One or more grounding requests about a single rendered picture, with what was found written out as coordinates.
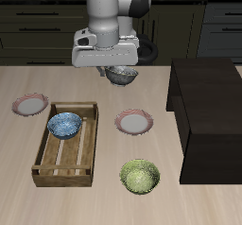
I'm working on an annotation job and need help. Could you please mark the blue bowl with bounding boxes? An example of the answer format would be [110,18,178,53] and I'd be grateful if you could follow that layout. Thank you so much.
[46,112,83,141]

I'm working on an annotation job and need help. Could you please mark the dark kitchen cupboards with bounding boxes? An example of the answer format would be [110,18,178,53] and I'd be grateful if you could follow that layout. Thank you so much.
[0,0,242,67]

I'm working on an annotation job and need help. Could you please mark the green bowl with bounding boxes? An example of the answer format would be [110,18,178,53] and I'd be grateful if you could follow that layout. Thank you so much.
[119,159,162,196]

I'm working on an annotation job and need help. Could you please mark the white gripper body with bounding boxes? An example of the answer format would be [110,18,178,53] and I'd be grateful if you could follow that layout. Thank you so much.
[71,35,140,69]

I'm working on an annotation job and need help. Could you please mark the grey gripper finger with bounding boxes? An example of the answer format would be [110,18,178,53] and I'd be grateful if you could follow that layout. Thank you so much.
[95,65,107,78]

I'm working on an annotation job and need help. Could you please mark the dark wooden cabinet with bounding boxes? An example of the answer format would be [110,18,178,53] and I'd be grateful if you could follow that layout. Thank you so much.
[165,57,242,185]

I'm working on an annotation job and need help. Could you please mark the black bowl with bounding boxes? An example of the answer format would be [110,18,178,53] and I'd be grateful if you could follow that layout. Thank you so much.
[104,65,139,87]

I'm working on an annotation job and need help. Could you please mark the white plate with red rim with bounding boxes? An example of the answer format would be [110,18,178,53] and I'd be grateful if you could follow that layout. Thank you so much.
[11,93,50,117]
[113,108,155,136]

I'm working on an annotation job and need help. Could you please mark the wooden slat tray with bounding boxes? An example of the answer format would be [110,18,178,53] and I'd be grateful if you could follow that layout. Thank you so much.
[30,100,100,188]

